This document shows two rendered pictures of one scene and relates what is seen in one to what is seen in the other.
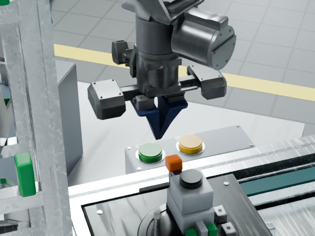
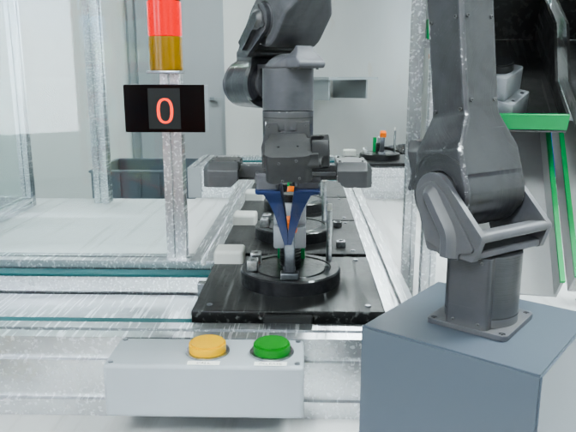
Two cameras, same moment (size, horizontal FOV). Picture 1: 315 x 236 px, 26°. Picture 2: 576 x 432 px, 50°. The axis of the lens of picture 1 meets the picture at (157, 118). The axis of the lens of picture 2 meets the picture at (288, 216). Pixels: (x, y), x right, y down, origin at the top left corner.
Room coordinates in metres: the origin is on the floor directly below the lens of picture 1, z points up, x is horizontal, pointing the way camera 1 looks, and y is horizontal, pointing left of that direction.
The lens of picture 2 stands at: (1.45, 0.24, 1.25)
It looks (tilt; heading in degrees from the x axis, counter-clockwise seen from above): 13 degrees down; 200
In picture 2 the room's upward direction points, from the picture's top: straight up
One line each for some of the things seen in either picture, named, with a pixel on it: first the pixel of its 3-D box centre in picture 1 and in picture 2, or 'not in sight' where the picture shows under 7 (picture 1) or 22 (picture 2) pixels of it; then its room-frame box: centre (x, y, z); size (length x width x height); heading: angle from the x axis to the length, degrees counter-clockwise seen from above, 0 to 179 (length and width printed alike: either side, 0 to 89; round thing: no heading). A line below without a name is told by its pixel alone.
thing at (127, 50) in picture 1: (140, 53); (294, 152); (0.84, 0.02, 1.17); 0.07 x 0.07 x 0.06; 20
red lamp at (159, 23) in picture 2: not in sight; (164, 19); (0.61, -0.26, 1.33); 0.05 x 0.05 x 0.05
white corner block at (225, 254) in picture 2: not in sight; (230, 259); (0.60, -0.17, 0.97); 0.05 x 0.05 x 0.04; 18
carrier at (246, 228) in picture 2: not in sight; (293, 212); (0.42, -0.12, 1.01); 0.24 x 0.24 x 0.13; 18
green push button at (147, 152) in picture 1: (150, 154); (272, 350); (0.87, 0.01, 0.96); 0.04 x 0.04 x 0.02
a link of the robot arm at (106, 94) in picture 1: (157, 70); (287, 147); (0.79, 0.00, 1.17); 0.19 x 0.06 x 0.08; 109
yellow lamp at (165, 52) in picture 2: not in sight; (165, 53); (0.61, -0.26, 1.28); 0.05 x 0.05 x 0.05
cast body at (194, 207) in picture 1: (193, 201); (290, 216); (0.65, -0.05, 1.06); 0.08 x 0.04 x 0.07; 19
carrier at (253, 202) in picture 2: not in sight; (296, 188); (0.19, -0.20, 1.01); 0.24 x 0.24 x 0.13; 18
